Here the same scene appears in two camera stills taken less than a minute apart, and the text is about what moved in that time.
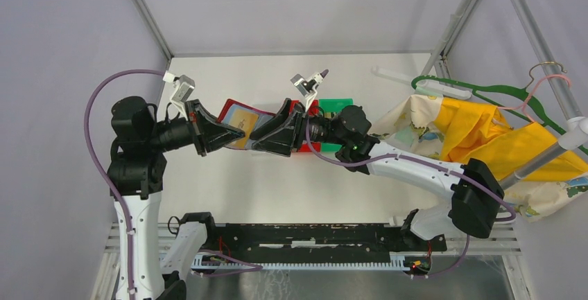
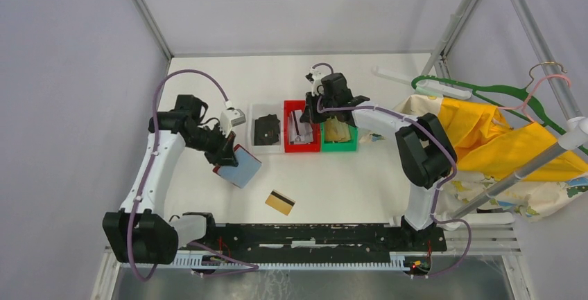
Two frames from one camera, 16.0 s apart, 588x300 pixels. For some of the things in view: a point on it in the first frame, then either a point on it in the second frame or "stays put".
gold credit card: x=246 y=121 → x=280 y=202
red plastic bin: x=304 y=147 stays put
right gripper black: x=282 y=142 → x=309 y=113
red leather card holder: x=244 y=118 → x=238 y=175
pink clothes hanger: x=523 y=107 stays put
